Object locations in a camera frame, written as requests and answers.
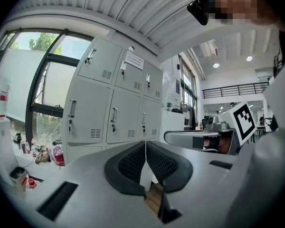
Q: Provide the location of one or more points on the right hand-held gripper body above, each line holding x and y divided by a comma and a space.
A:
243, 122

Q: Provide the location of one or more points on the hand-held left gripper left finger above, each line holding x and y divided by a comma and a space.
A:
123, 172

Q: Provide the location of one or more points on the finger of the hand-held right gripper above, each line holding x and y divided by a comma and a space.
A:
180, 138

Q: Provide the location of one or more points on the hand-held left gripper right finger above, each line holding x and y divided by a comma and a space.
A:
171, 167

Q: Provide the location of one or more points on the grey metal locker cabinet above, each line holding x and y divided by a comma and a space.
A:
92, 98

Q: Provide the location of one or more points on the white side cabinet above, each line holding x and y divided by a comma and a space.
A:
172, 125

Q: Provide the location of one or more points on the person's right hand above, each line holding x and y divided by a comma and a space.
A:
224, 145

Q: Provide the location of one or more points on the green label water bottle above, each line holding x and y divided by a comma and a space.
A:
169, 106

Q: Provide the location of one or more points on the black mezzanine railing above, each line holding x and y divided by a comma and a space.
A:
235, 89

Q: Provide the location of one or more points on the wooden floor platform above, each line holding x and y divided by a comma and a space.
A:
154, 198

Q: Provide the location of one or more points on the round ceiling light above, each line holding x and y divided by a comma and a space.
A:
249, 58
216, 65

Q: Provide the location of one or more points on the red plastic bag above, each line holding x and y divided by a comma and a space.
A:
58, 154

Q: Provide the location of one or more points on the beige cloth bag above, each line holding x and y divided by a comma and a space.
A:
42, 155

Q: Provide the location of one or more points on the white low shelf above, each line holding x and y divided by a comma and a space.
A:
38, 170

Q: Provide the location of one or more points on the white paper notice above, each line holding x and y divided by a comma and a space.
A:
134, 60

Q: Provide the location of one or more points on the clear bottle red label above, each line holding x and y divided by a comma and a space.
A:
33, 148
27, 147

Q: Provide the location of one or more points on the small white waste bin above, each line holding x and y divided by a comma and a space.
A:
17, 174

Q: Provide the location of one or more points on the black flask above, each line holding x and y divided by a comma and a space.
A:
18, 138

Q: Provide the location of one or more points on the black padlock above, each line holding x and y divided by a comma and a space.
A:
86, 60

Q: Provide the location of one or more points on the person's head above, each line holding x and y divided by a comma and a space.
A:
240, 3

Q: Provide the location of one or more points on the clear water jug red label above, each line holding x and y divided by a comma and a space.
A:
1, 91

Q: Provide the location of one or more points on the black window frame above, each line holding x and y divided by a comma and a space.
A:
45, 108

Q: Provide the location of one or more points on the black head camera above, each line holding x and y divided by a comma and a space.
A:
198, 11

